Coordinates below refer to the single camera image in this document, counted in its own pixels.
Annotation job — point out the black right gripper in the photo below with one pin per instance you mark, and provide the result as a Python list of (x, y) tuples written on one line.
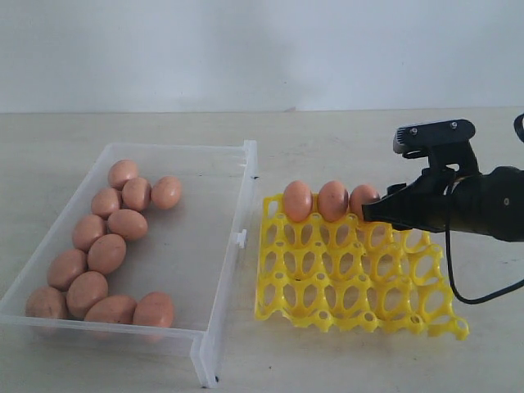
[(487, 204)]

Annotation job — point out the brown egg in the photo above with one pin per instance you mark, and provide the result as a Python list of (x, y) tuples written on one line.
[(166, 192), (121, 172), (46, 302), (362, 195), (113, 309), (136, 194)]

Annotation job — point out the brown egg packed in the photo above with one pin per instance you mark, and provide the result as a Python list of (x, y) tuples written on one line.
[(333, 201), (297, 201)]

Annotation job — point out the brown egg second row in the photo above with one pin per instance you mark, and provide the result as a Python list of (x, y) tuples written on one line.
[(105, 202), (129, 224), (156, 309)]

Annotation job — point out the brown egg third row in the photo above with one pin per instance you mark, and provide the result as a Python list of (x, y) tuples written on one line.
[(107, 254), (87, 230)]

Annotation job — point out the brown egg fourth row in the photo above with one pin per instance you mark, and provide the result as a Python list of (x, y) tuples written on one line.
[(85, 291), (65, 268)]

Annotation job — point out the yellow plastic egg tray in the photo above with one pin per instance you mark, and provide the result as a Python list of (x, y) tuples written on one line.
[(352, 275)]

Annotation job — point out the clear plastic tray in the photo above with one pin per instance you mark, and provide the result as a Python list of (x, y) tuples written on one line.
[(189, 252)]

